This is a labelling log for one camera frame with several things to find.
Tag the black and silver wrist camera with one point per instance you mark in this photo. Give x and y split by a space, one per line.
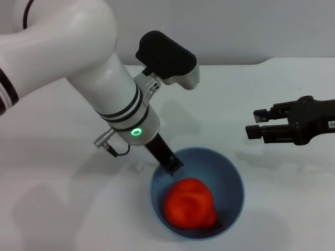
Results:
167 57

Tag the blue ceramic bowl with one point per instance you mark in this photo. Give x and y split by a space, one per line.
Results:
225 177

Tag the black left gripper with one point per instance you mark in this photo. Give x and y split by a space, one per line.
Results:
158 149

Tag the orange fruit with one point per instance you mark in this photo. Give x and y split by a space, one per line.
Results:
188 204

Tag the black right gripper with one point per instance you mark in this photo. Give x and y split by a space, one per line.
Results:
311 117

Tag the silver camera mount bracket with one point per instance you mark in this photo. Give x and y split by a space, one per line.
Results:
149 87

